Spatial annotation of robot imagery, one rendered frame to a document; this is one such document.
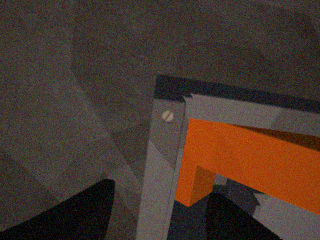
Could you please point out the orange block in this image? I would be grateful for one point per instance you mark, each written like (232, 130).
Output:
(282, 164)

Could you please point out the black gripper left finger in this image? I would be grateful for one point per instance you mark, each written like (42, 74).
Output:
(84, 216)

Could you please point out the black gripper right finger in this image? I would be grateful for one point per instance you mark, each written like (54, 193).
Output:
(226, 221)

